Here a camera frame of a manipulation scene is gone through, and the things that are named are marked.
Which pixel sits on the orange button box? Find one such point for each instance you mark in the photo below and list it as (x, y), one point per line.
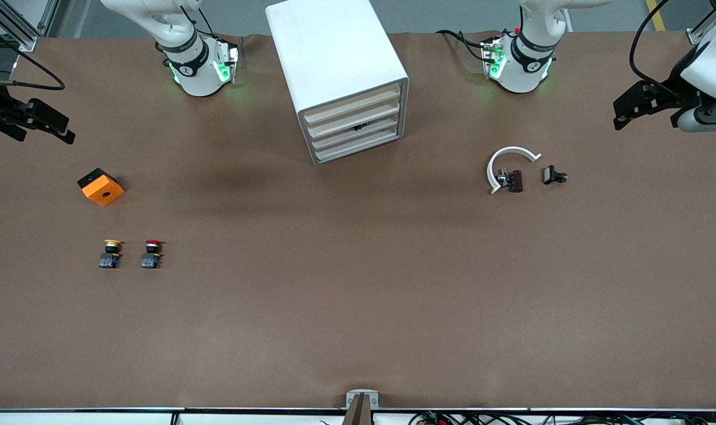
(103, 192)

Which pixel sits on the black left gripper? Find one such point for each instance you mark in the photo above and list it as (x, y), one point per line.
(677, 90)

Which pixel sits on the red push button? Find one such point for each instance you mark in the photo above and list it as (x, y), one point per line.
(151, 254)

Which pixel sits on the white curved plastic bracket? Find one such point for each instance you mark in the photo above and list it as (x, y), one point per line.
(514, 149)

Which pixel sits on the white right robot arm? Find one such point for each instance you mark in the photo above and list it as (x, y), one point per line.
(192, 71)

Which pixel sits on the black small clip component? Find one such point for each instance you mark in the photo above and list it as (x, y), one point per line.
(551, 175)

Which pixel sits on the yellow push button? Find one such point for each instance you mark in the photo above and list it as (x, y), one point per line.
(110, 254)

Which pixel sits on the aluminium frame profile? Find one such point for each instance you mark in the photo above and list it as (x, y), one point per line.
(26, 42)
(695, 36)

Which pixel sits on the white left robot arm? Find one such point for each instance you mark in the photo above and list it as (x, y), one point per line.
(532, 71)

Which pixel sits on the brown table mat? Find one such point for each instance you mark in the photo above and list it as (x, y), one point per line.
(358, 295)

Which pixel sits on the grey metal edge bracket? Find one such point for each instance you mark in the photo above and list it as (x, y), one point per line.
(352, 396)

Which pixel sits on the dark brown small component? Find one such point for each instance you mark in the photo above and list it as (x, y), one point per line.
(515, 180)

